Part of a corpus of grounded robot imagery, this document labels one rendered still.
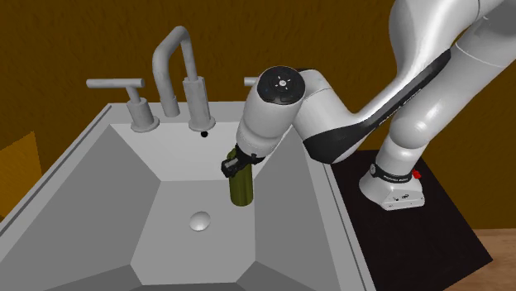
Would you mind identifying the olive green bottle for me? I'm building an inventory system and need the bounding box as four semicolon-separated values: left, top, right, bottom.
226;147;255;208

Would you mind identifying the grey faucet spout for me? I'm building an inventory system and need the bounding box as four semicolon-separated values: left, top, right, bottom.
151;25;217;133

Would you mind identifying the grey sink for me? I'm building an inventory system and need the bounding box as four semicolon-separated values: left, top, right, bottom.
0;100;378;291

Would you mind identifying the black robot stand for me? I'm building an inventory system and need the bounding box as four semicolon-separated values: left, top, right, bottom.
323;149;494;291

